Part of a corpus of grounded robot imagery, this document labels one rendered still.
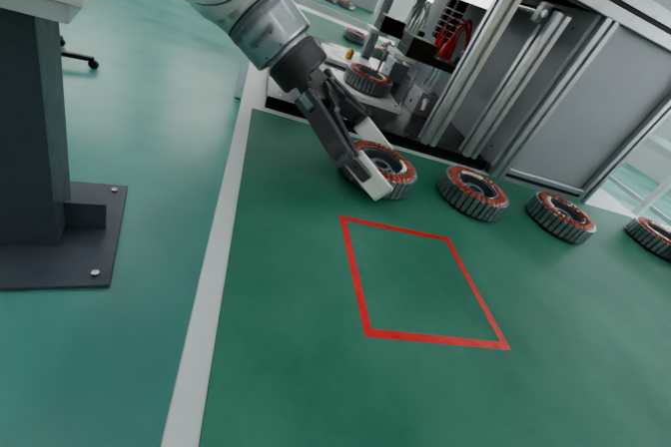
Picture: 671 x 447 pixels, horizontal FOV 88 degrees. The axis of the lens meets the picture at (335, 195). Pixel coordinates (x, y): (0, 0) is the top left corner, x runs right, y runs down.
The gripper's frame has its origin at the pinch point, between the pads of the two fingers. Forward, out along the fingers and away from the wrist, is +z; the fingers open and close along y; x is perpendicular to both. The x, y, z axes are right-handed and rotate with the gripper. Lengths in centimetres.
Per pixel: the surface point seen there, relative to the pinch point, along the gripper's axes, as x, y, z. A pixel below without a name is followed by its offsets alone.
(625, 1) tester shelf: 41.2, -22.0, 7.2
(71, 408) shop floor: -87, 14, 3
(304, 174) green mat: -6.9, 6.5, -7.4
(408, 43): 11.1, -34.3, -7.2
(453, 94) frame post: 13.3, -18.2, 2.8
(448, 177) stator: 6.4, -4.4, 9.5
